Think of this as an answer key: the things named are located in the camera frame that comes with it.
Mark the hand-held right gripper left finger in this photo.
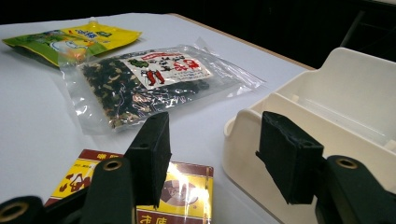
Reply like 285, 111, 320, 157
123, 111, 173, 209

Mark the cream plastic bin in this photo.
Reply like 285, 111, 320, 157
221, 47, 396, 224

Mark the clear bag of dried seaweed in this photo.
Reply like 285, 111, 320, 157
58, 38, 266, 136

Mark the yellow red small box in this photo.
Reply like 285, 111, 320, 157
44, 148, 216, 224

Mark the yellow green spout pouch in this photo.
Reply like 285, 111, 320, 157
1, 18, 143, 68

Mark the white table mat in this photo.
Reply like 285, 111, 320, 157
0, 12, 316, 224

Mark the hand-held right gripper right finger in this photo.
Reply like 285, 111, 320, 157
255, 110, 327, 206

